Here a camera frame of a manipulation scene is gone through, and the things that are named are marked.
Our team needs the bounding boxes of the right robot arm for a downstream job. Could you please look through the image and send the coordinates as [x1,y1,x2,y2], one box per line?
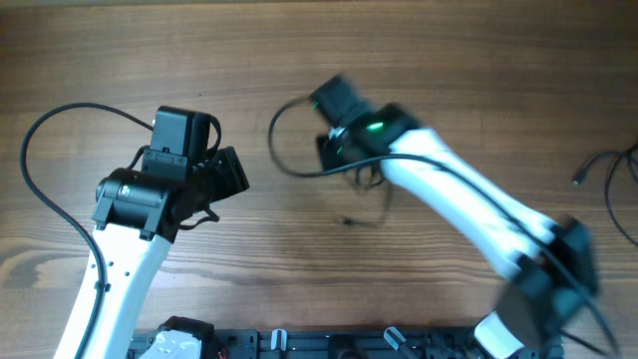
[310,76,620,358]

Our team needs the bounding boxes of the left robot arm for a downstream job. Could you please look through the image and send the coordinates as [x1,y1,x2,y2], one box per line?
[55,106,249,358]

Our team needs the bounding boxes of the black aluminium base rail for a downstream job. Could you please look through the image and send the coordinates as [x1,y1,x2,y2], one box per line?
[129,324,564,359]

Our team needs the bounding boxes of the right camera black cable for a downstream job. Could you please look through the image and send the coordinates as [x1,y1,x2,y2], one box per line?
[267,95,619,355]

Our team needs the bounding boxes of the left camera black cable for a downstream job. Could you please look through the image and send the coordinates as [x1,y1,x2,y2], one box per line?
[19,102,156,359]

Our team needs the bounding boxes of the black thin cable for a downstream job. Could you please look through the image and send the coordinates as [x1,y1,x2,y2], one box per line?
[603,144,638,248]
[341,164,395,228]

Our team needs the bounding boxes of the camera black cable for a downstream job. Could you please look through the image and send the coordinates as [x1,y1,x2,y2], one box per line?
[267,95,619,355]
[19,102,156,359]

